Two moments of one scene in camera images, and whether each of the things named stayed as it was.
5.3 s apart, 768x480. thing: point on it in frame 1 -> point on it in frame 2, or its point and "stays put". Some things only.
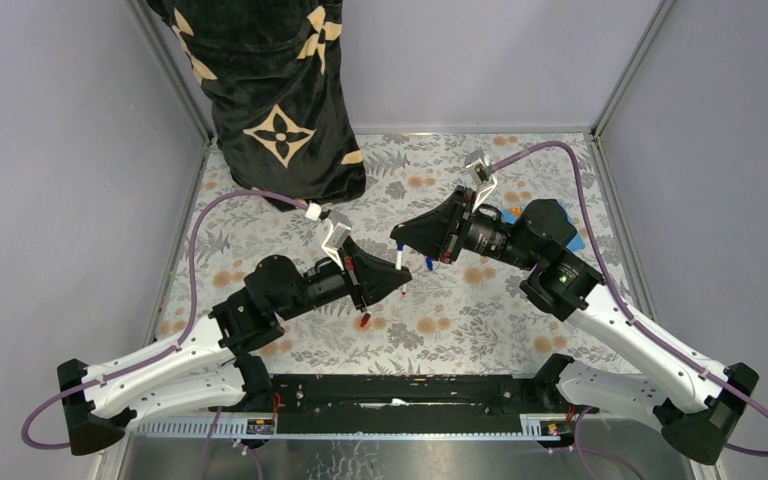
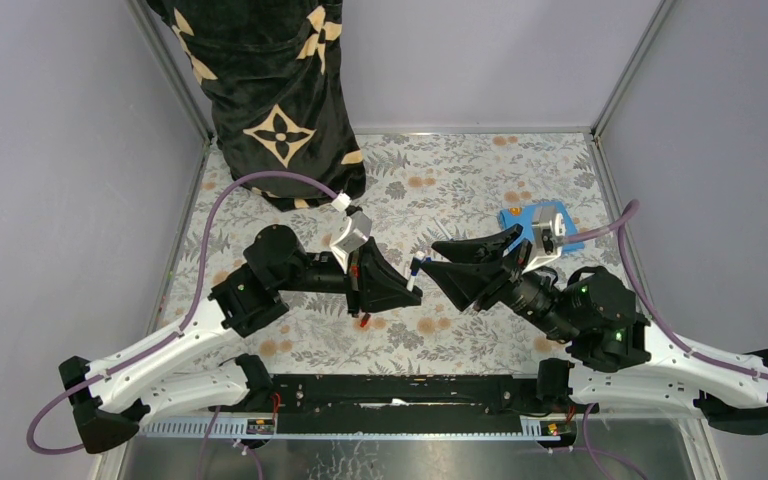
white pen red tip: x=398 y=265 -> x=415 y=268
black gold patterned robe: x=274 y=71 stays put
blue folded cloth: x=510 y=215 stays put
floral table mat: x=474 y=316 stays put
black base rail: x=393 y=403 stays put
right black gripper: x=433 y=233 -> x=482 y=278
